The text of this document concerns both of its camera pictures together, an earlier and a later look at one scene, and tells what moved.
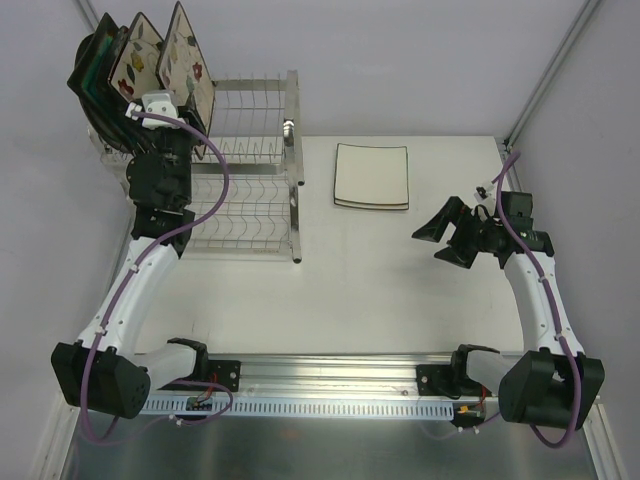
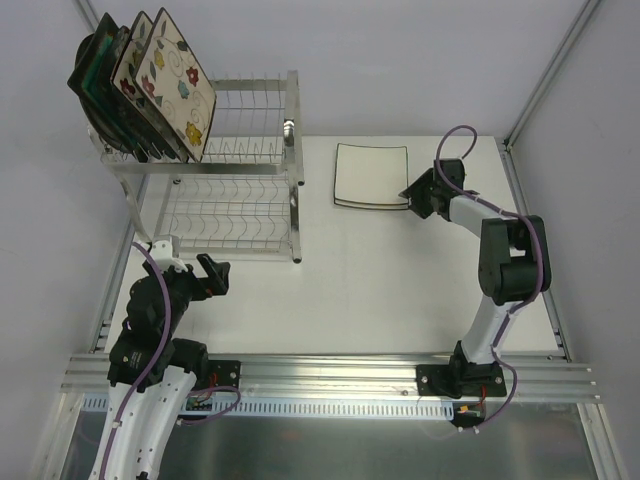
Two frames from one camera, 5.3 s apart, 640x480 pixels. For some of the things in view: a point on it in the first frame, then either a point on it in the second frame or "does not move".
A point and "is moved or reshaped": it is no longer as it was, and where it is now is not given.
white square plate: x=373 y=174 does not move
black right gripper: x=463 y=232 to x=427 y=193
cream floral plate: x=183 y=68 is moved or reshaped
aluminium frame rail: x=320 y=375 does not move
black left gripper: x=176 y=138 to x=203 y=281
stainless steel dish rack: x=246 y=176 does not move
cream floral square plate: x=134 y=71 to x=165 y=80
